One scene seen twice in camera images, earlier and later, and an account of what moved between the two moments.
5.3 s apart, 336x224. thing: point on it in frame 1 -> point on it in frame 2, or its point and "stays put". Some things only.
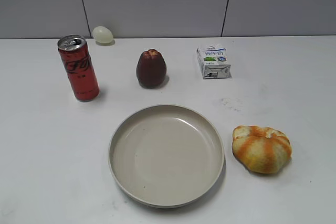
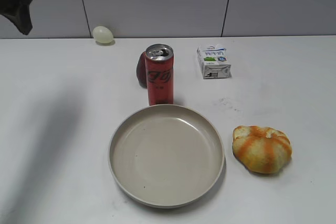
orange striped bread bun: x=261 y=150 stays put
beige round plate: x=166 y=156 stays put
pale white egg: x=102 y=35 stays put
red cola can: x=75 y=51 -> x=159 y=65
